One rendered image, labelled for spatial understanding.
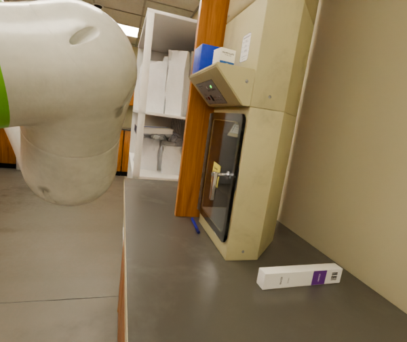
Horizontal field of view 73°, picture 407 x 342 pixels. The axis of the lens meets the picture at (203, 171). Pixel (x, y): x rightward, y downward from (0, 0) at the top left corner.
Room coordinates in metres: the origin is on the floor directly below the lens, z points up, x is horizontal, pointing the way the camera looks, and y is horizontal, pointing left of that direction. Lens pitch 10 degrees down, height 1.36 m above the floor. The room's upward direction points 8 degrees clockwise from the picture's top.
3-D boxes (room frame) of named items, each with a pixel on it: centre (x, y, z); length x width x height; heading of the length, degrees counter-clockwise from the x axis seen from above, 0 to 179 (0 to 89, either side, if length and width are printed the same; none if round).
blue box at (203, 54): (1.02, 0.03, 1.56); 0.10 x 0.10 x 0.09; 18
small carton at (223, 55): (0.88, -0.01, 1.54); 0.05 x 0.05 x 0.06; 25
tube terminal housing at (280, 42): (0.98, -0.18, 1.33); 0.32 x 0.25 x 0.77; 18
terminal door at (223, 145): (0.94, -0.05, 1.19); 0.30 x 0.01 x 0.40; 17
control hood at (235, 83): (0.92, 0.00, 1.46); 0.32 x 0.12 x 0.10; 18
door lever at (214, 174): (0.83, -0.05, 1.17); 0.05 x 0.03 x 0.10; 107
